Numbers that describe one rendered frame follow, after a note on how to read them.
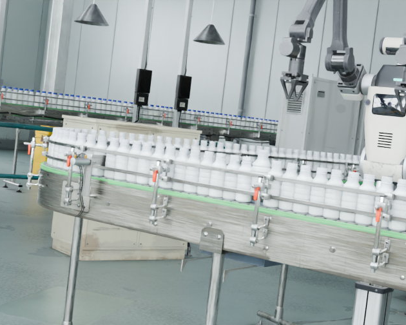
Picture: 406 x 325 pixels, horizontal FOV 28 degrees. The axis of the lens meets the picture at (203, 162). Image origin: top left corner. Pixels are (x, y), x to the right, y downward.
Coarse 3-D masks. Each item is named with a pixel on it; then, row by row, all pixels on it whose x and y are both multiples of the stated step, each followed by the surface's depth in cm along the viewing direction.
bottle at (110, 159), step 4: (112, 140) 330; (116, 140) 330; (112, 144) 330; (116, 144) 331; (108, 148) 330; (112, 148) 330; (116, 148) 330; (108, 156) 330; (112, 156) 329; (108, 160) 330; (112, 160) 330; (108, 164) 330; (112, 164) 330; (104, 172) 331; (108, 172) 330; (112, 172) 330; (104, 176) 331; (108, 176) 330; (112, 176) 330
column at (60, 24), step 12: (60, 0) 1329; (72, 0) 1325; (60, 12) 1328; (72, 12) 1329; (60, 24) 1312; (60, 36) 1313; (48, 48) 1326; (60, 48) 1317; (48, 60) 1329; (60, 60) 1320; (48, 72) 1332; (60, 72) 1323; (48, 84) 1335; (60, 84) 1327
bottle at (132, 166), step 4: (136, 144) 324; (140, 144) 325; (132, 148) 325; (136, 148) 324; (140, 148) 325; (132, 152) 323; (136, 152) 323; (128, 160) 325; (132, 160) 323; (136, 160) 323; (128, 164) 324; (132, 164) 323; (136, 164) 323; (128, 168) 324; (132, 168) 323; (136, 168) 323; (128, 176) 324; (132, 176) 323; (136, 176) 323; (128, 180) 324; (132, 180) 323
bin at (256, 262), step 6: (204, 252) 336; (210, 252) 335; (198, 258) 326; (204, 258) 330; (228, 258) 329; (234, 258) 328; (240, 258) 326; (246, 258) 325; (252, 258) 323; (258, 264) 321; (264, 264) 320; (270, 264) 324; (276, 264) 328; (228, 270) 308
